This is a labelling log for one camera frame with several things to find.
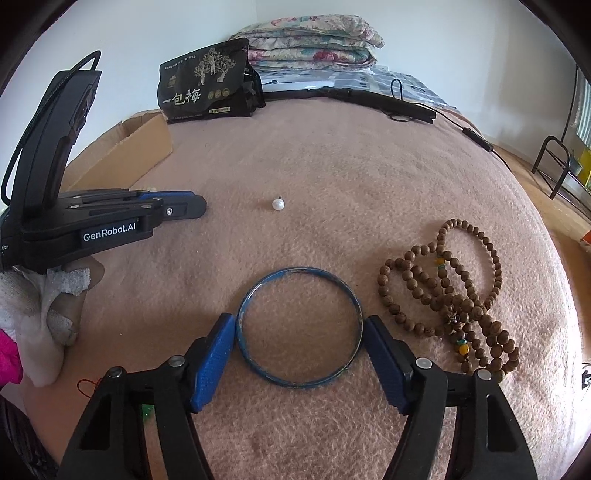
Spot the pink cloth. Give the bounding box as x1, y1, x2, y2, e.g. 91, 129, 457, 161
0, 327, 24, 385

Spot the brown wooden bead necklace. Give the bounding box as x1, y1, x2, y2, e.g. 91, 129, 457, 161
378, 218, 520, 376

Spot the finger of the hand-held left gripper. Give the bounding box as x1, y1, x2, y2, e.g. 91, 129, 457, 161
159, 195, 208, 222
133, 189, 197, 201

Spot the black cable with inline remote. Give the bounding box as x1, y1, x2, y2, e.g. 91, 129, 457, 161
389, 78, 514, 172

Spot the folded floral quilt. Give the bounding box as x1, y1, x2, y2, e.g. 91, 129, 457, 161
229, 16, 385, 71

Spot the striped dark cloth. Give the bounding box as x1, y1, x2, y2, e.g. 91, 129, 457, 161
0, 397, 61, 480

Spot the green pendant with red cord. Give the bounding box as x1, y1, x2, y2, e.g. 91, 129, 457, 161
76, 378, 156, 424

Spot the hanging striped towel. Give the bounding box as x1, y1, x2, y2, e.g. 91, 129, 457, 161
573, 65, 591, 139

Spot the blue bangle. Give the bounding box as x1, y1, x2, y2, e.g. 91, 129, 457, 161
235, 266, 365, 388

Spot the white ring light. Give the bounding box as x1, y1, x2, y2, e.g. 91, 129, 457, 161
260, 75, 336, 94

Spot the dark metal rack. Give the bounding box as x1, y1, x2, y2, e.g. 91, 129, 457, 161
531, 135, 591, 208

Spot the person's left hand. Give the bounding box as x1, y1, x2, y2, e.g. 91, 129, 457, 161
0, 257, 105, 388

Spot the black snack bag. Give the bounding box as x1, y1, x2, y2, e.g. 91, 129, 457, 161
159, 38, 267, 124

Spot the blue checked bed sheet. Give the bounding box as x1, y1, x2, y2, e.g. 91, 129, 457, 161
330, 65, 459, 112

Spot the cardboard box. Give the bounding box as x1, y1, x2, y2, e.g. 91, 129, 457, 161
60, 112, 174, 193

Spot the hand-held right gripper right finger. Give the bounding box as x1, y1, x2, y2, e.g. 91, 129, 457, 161
362, 316, 539, 480

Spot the black ring light stand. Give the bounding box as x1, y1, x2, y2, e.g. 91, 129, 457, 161
263, 87, 437, 124

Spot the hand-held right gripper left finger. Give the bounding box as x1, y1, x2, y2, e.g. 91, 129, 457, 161
55, 312, 237, 480

